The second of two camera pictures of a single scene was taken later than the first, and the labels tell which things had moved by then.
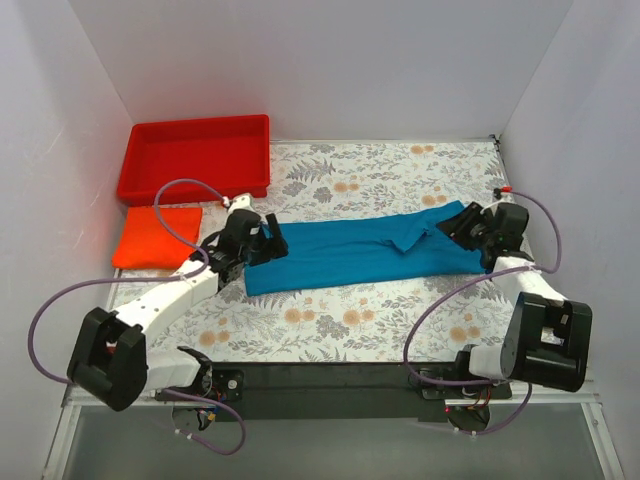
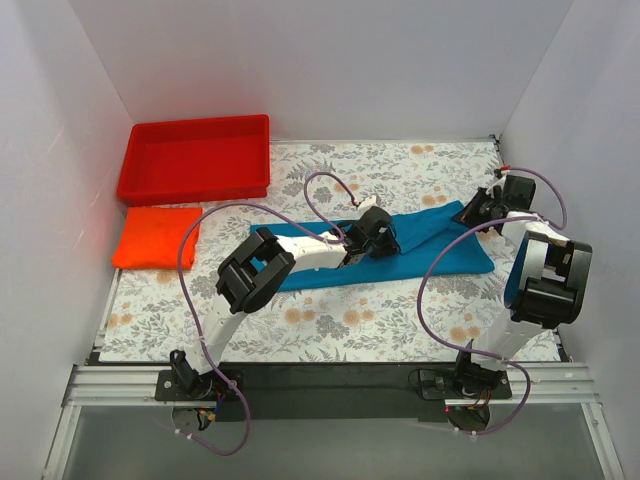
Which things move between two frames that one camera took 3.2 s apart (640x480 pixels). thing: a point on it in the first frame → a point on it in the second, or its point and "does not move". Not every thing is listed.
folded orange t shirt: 144,243 does not move
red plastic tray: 230,154 does not move
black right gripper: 465,226 → 480,209
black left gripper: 270,240 → 382,245
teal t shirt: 363,250 does not move
